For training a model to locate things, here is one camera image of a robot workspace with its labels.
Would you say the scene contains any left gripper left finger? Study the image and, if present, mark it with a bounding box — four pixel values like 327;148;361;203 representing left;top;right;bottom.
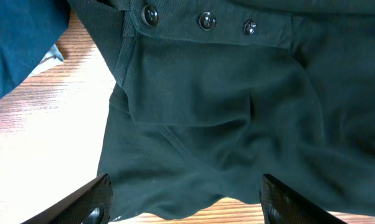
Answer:
23;174;113;224

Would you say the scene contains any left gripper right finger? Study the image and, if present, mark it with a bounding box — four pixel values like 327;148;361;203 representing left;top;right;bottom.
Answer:
259;174;346;224

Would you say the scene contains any black polo shirt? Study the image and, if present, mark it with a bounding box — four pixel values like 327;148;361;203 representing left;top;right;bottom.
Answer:
70;0;375;221

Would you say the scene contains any grey folded shirt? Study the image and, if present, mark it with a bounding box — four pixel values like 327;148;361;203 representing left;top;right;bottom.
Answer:
28;44;64;77

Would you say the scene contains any blue polo shirt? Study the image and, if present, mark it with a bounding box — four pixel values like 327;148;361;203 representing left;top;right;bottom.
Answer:
0;0;70;99

